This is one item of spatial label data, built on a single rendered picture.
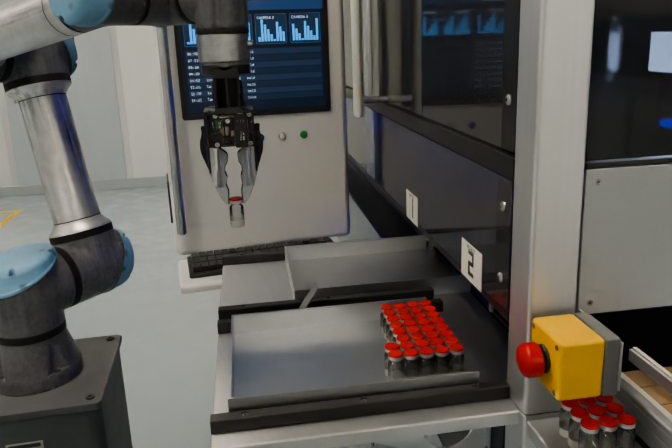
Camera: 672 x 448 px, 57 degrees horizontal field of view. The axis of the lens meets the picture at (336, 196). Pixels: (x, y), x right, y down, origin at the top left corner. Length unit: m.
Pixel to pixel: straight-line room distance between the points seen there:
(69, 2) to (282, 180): 0.98
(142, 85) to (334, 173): 4.67
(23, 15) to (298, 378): 0.65
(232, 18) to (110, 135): 5.53
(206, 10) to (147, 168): 5.54
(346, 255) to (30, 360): 0.67
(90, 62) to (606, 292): 5.84
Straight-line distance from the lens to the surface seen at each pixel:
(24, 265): 1.17
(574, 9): 0.76
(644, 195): 0.84
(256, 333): 1.09
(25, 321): 1.20
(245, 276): 1.35
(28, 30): 1.01
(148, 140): 6.37
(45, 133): 1.26
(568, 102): 0.77
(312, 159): 1.74
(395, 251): 1.45
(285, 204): 1.75
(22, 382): 1.23
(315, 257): 1.42
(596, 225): 0.82
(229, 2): 0.91
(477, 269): 0.96
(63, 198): 1.26
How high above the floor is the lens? 1.36
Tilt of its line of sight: 14 degrees down
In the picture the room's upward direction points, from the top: 2 degrees counter-clockwise
